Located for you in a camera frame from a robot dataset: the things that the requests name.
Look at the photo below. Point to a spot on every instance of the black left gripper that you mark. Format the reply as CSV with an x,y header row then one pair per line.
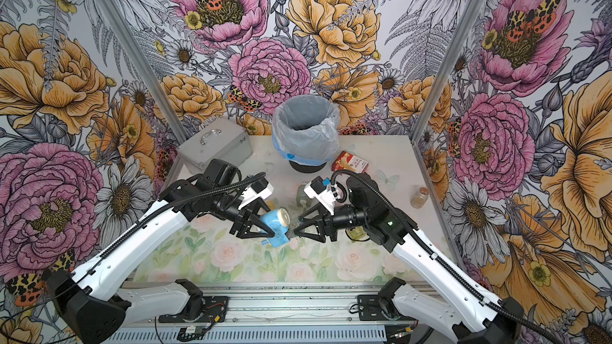
x,y
241,226

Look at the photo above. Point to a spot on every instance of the silver metal case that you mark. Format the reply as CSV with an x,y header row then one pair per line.
x,y
223,139

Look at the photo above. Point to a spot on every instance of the floral table mat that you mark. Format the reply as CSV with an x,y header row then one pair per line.
x,y
205,252

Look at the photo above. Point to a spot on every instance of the blue pencil sharpener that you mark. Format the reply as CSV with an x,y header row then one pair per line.
x,y
278,220

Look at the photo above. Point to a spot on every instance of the black bin with plastic liner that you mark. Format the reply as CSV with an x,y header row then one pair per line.
x,y
305,132

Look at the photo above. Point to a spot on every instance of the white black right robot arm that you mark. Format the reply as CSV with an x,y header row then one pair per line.
x,y
430,258

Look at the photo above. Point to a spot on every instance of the dark green pencil sharpener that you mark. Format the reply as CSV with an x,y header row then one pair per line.
x,y
302,200

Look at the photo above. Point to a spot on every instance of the red white cardboard box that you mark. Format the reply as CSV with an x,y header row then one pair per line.
x,y
351,162

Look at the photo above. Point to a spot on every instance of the yellow transparent shavings tray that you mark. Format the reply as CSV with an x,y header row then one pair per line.
x,y
357,234

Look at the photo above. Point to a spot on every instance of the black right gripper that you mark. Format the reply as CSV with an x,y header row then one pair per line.
x,y
326,226

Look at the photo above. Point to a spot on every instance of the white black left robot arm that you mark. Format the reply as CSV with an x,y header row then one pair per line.
x,y
91,299

